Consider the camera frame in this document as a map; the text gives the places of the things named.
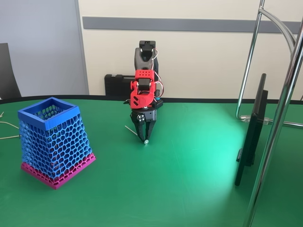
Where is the white thin stick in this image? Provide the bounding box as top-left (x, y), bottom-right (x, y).
top-left (125, 125), bottom-right (150, 146)

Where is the blue pink honeycomb basket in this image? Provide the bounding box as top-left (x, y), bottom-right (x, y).
top-left (18, 96), bottom-right (97, 190)

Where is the black plastic tool case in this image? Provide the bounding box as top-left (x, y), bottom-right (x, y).
top-left (104, 73), bottom-right (137, 96)

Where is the green table cloth black edge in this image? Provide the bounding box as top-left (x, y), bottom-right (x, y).
top-left (0, 94), bottom-right (303, 227)

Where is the clear plastic clip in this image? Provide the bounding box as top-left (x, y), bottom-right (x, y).
top-left (240, 114), bottom-right (273, 125)

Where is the black monitor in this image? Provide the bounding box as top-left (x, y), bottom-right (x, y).
top-left (234, 73), bottom-right (269, 187)

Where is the chrome tube stand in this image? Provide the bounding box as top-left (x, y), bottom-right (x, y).
top-left (235, 0), bottom-right (303, 227)

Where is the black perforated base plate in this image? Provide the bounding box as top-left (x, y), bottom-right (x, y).
top-left (152, 98), bottom-right (164, 110)

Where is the red white wrist servo cable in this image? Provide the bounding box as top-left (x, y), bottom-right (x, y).
top-left (153, 80), bottom-right (166, 97)

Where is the red white elbow servo cable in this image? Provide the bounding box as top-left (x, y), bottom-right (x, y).
top-left (151, 48), bottom-right (159, 71)

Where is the grey wall rail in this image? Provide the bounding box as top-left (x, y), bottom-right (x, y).
top-left (82, 16), bottom-right (303, 34)

